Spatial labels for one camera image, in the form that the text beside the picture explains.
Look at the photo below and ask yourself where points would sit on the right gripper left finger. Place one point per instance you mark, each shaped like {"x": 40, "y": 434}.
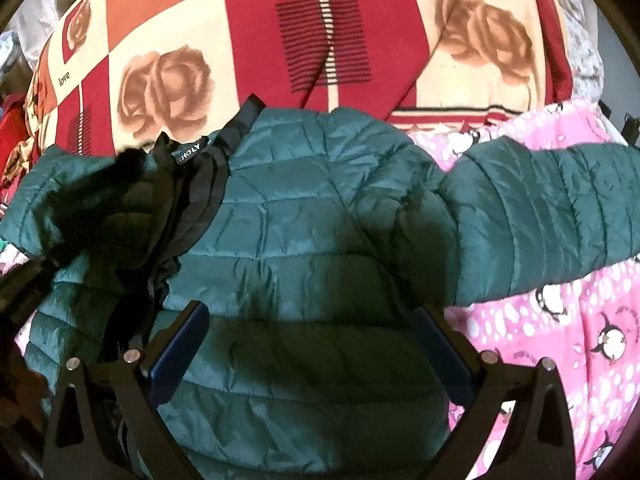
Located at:
{"x": 104, "y": 422}

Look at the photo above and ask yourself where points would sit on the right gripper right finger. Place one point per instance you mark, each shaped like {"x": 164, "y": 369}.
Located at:
{"x": 538, "y": 442}

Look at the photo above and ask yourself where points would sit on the teal quilted puffer jacket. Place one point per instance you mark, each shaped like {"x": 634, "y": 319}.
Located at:
{"x": 310, "y": 238}

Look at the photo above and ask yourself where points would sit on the red clothes pile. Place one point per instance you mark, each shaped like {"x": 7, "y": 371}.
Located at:
{"x": 19, "y": 147}

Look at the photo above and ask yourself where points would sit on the pink penguin print bedsheet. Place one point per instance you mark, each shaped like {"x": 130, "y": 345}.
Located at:
{"x": 588, "y": 327}

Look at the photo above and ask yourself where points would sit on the red cream rose blanket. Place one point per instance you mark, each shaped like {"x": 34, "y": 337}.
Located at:
{"x": 117, "y": 73}

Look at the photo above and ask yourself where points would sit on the grey white floral bedding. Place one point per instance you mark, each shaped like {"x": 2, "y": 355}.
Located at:
{"x": 581, "y": 23}

